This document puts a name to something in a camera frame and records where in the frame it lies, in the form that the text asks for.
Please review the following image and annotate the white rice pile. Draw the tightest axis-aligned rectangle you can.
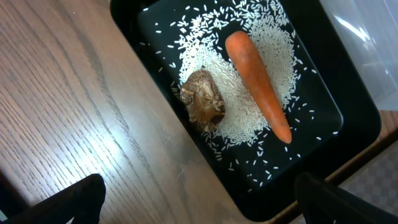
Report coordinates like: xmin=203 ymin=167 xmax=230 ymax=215
xmin=139 ymin=0 xmax=340 ymax=192

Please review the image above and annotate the clear plastic bin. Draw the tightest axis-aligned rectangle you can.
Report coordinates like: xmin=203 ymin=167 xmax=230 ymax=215
xmin=320 ymin=0 xmax=397 ymax=111

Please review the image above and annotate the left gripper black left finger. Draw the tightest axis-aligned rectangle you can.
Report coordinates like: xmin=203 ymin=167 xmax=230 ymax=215
xmin=1 ymin=174 xmax=106 ymax=224

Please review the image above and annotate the orange carrot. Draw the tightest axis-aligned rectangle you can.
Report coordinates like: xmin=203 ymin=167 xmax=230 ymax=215
xmin=225 ymin=31 xmax=292 ymax=144

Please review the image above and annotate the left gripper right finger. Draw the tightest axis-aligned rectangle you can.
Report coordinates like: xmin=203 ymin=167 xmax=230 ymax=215
xmin=294 ymin=172 xmax=397 ymax=224

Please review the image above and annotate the brown mushroom piece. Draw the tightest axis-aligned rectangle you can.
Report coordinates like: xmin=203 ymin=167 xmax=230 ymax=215
xmin=180 ymin=70 xmax=226 ymax=132

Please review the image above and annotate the black tray bin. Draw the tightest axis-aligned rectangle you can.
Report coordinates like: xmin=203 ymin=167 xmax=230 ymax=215
xmin=110 ymin=0 xmax=381 ymax=222

